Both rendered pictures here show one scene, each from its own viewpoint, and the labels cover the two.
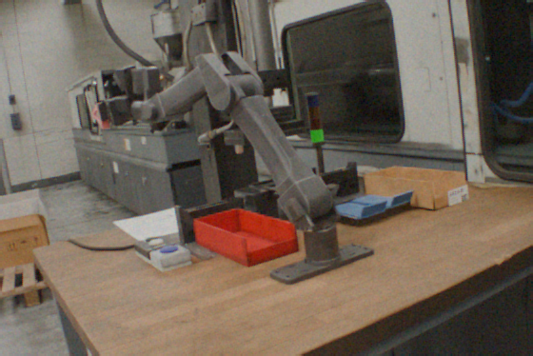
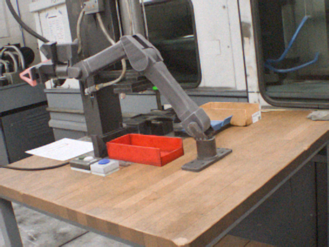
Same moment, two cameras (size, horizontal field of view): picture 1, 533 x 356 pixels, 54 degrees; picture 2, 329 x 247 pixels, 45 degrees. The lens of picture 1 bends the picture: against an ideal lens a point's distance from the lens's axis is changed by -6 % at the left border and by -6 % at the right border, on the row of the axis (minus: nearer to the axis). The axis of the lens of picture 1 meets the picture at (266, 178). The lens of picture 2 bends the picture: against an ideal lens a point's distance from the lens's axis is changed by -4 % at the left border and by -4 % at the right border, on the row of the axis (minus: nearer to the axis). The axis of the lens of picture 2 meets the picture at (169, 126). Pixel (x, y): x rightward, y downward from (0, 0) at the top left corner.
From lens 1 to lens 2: 0.45 m
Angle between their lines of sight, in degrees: 19
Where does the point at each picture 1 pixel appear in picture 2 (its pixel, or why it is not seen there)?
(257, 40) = (135, 24)
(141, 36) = not seen: outside the picture
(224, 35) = (110, 21)
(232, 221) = (127, 142)
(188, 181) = (13, 124)
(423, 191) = (238, 115)
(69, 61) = not seen: outside the picture
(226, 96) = (144, 62)
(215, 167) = (97, 108)
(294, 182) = (192, 112)
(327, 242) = (212, 146)
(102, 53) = not seen: outside the picture
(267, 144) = (172, 90)
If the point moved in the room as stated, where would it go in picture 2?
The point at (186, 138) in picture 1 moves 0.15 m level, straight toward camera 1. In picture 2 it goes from (9, 92) to (11, 93)
